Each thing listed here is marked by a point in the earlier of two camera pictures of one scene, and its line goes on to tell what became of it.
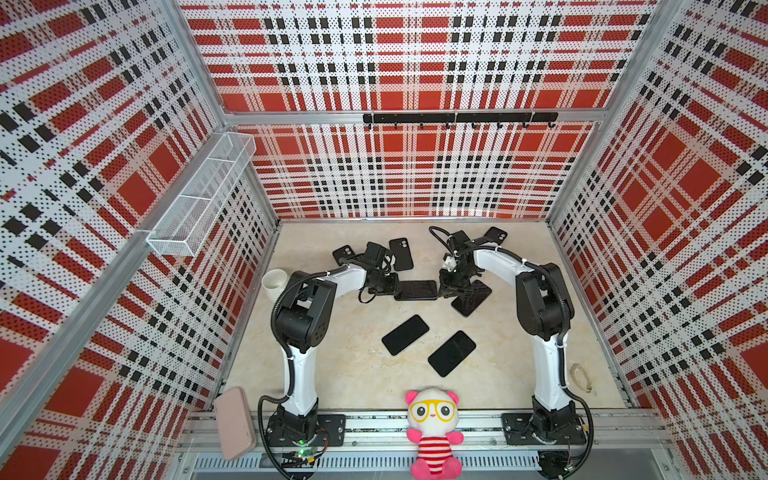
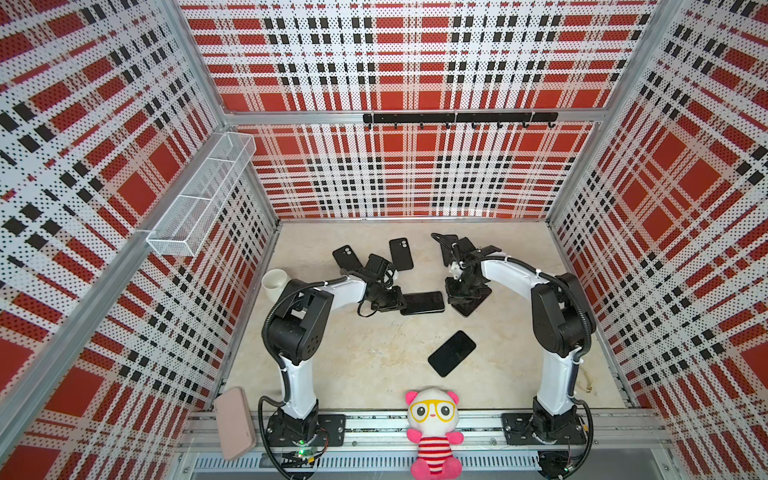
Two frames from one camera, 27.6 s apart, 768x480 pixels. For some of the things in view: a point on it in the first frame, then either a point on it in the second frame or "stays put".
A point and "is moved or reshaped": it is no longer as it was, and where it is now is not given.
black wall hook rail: [449, 118] stays put
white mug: [274, 282] stays put
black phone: [416, 290] is moved or reshaped
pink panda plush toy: [432, 417] stays put
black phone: [405, 334] to [423, 303]
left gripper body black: [385, 285] to [384, 298]
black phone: [449, 355] stays put
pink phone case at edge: [236, 430] stays put
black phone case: [401, 249] stays put
